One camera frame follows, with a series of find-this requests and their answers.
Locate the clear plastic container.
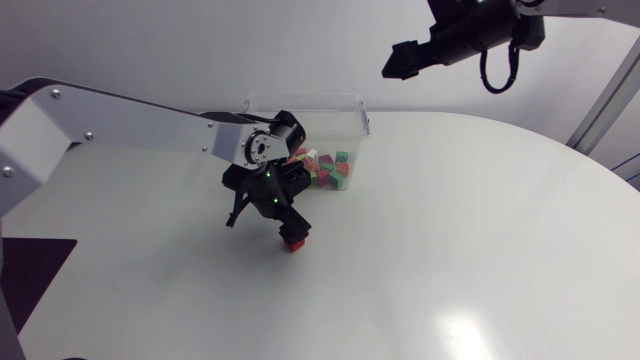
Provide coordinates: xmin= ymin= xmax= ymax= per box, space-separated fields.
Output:
xmin=243 ymin=91 xmax=372 ymax=192

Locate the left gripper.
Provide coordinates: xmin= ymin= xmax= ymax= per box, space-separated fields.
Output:
xmin=248 ymin=168 xmax=313 ymax=245

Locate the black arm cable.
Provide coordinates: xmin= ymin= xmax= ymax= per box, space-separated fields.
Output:
xmin=225 ymin=172 xmax=253 ymax=229
xmin=478 ymin=40 xmax=522 ymax=96

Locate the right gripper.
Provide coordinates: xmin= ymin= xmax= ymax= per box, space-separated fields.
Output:
xmin=381 ymin=3 xmax=521 ymax=82

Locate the pile of toy bricks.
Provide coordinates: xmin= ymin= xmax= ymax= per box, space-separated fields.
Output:
xmin=287 ymin=146 xmax=335 ymax=176

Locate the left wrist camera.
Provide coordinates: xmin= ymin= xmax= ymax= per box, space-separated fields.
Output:
xmin=278 ymin=161 xmax=313 ymax=196

